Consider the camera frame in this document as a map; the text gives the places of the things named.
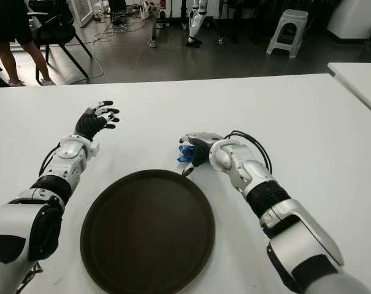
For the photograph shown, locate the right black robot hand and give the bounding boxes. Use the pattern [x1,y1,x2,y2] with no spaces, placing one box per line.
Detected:
[178,131,226,177]

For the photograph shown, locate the round dark brown tray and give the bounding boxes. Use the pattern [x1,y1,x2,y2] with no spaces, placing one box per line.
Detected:
[80,169,216,294]

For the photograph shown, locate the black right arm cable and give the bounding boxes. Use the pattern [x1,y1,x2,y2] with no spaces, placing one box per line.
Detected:
[223,130,272,177]

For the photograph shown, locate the white framed panel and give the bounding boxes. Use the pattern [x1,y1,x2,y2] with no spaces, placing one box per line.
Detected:
[71,0,96,27]

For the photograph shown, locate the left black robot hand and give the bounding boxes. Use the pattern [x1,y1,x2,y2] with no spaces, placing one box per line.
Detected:
[74,100,121,142]

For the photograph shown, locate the white cabinet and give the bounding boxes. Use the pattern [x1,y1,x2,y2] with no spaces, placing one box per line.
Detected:
[326,0,371,40]

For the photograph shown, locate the white plastic stool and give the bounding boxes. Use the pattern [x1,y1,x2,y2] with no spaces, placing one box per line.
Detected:
[266,9,309,59]

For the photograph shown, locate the white humanoid robot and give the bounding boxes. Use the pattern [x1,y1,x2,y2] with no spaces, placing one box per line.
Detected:
[185,0,209,48]

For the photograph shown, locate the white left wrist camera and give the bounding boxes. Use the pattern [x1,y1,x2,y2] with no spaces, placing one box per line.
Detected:
[88,141,101,159]

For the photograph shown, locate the white floor cables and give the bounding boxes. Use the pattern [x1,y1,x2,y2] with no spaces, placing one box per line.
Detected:
[91,9,149,77]

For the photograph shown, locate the black wheeled gantry frame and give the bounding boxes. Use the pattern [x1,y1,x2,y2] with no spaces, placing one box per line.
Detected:
[147,0,226,48]

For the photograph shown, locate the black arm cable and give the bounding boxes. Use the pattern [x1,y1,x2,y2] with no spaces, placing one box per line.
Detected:
[39,146,62,176]
[223,130,272,177]

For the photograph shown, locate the black chair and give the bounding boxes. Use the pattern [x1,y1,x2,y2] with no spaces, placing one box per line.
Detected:
[34,0,93,79]

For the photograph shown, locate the white side table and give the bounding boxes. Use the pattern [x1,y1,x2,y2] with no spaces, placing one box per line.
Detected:
[327,62,371,120]

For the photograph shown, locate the white bag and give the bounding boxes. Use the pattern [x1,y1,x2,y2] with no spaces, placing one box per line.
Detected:
[140,0,151,20]

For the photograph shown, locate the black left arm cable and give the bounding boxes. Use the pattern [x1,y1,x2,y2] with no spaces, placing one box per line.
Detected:
[39,146,62,176]

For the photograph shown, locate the person in black shorts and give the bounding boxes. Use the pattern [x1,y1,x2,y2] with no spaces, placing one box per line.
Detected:
[0,0,56,87]

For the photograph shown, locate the blue Oreo cookie packet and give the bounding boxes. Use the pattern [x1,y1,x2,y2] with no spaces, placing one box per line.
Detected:
[176,144,196,163]

